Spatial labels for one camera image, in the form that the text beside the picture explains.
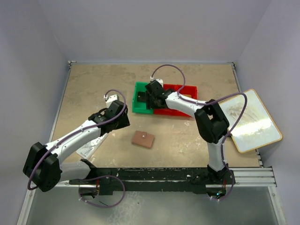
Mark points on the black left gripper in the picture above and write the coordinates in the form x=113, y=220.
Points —
x=123, y=123

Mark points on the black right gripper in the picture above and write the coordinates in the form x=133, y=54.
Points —
x=149, y=104

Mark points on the pink leather card holder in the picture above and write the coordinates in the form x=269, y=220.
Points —
x=143, y=139

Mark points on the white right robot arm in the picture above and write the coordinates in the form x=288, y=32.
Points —
x=211, y=122

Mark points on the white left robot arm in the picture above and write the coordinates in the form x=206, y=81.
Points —
x=45, y=166

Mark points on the black VIP cards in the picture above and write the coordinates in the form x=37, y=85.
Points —
x=141, y=97

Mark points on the red plastic bin middle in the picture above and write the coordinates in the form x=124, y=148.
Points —
x=169, y=112

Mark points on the red plastic bin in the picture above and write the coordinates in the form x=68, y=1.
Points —
x=169, y=112
x=190, y=90

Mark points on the green plastic bin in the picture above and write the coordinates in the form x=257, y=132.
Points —
x=140, y=107

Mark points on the red plastic bin right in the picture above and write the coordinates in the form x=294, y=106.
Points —
x=190, y=90

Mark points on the yellow framed whiteboard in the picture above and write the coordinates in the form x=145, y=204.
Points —
x=256, y=128

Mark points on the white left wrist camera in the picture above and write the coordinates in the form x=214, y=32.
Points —
x=110, y=99

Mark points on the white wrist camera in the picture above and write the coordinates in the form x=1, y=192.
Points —
x=160, y=81
x=110, y=99

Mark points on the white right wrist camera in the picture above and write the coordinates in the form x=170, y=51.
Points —
x=160, y=81

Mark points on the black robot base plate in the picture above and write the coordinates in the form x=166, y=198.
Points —
x=153, y=179

